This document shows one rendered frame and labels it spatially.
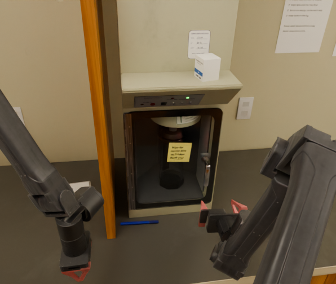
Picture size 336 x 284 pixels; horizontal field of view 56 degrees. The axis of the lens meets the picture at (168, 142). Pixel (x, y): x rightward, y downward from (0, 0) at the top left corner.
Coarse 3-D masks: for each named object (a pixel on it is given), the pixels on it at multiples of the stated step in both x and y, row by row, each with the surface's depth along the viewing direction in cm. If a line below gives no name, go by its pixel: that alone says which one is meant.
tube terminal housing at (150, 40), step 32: (128, 0) 80; (160, 0) 81; (192, 0) 82; (224, 0) 83; (128, 32) 84; (160, 32) 85; (224, 32) 88; (128, 64) 88; (160, 64) 90; (192, 64) 91; (224, 64) 93
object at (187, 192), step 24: (144, 120) 97; (168, 120) 98; (192, 120) 100; (216, 120) 101; (144, 144) 102; (168, 144) 103; (192, 144) 105; (216, 144) 106; (144, 168) 107; (168, 168) 108; (192, 168) 110; (144, 192) 113; (168, 192) 114; (192, 192) 116
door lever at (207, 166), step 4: (204, 156) 108; (204, 160) 107; (208, 164) 105; (208, 168) 104; (208, 172) 106; (204, 176) 107; (208, 176) 106; (204, 180) 108; (208, 180) 107; (204, 184) 108
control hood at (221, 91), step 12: (156, 72) 90; (168, 72) 91; (180, 72) 91; (192, 72) 91; (228, 72) 92; (132, 84) 83; (144, 84) 83; (156, 84) 83; (168, 84) 83; (180, 84) 83; (192, 84) 84; (204, 84) 84; (216, 84) 84; (228, 84) 84; (240, 84) 84; (132, 96) 84; (204, 96) 89; (216, 96) 89; (228, 96) 90
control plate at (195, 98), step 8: (144, 96) 84; (152, 96) 85; (160, 96) 85; (168, 96) 86; (176, 96) 86; (184, 96) 87; (192, 96) 87; (200, 96) 88; (136, 104) 90; (144, 104) 90; (160, 104) 91; (168, 104) 92; (176, 104) 93; (184, 104) 93; (192, 104) 94
